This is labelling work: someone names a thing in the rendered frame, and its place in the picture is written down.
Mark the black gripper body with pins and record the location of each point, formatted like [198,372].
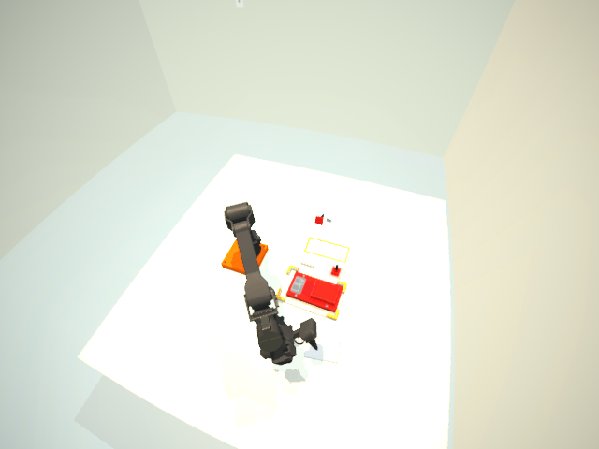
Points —
[307,332]

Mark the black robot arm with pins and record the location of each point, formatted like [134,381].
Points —
[258,295]

